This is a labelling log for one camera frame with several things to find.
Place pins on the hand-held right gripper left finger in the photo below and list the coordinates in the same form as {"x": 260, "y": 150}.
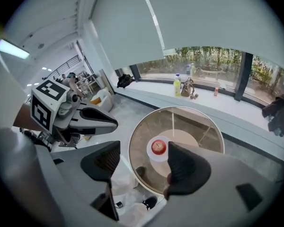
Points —
{"x": 68, "y": 164}

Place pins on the round glass table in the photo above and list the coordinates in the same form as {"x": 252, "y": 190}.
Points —
{"x": 151, "y": 124}

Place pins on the white plate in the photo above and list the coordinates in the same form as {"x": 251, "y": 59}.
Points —
{"x": 150, "y": 154}

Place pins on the small dark dumbbell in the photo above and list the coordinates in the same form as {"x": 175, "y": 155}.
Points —
{"x": 193, "y": 96}

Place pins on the white armchair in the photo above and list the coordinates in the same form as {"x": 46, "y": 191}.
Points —
{"x": 104, "y": 99}

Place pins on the yellow drink bottle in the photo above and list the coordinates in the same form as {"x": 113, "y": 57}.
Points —
{"x": 177, "y": 87}

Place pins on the person's black shoe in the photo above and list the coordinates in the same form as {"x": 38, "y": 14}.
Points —
{"x": 141, "y": 171}
{"x": 151, "y": 202}

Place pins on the small black floor device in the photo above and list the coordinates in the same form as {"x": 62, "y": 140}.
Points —
{"x": 119, "y": 204}

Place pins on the small orange can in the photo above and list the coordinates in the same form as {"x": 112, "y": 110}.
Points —
{"x": 216, "y": 92}

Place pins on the black backpack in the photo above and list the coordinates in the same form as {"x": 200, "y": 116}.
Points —
{"x": 124, "y": 80}

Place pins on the red apple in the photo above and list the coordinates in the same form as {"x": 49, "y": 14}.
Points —
{"x": 158, "y": 147}

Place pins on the person's white trousers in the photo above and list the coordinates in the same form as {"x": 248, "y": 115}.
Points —
{"x": 124, "y": 185}

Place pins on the black jacket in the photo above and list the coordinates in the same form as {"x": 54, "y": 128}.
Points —
{"x": 278, "y": 116}

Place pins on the brown handbag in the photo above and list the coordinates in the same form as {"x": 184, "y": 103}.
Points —
{"x": 186, "y": 90}

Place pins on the rectangular ceiling light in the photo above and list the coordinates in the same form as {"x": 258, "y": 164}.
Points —
{"x": 13, "y": 48}

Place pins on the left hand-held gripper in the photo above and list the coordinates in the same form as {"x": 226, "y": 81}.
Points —
{"x": 46, "y": 105}

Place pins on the grey roller blind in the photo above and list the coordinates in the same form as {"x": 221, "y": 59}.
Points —
{"x": 215, "y": 18}
{"x": 125, "y": 25}

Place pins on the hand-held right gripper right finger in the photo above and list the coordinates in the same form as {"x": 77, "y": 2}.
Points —
{"x": 227, "y": 174}

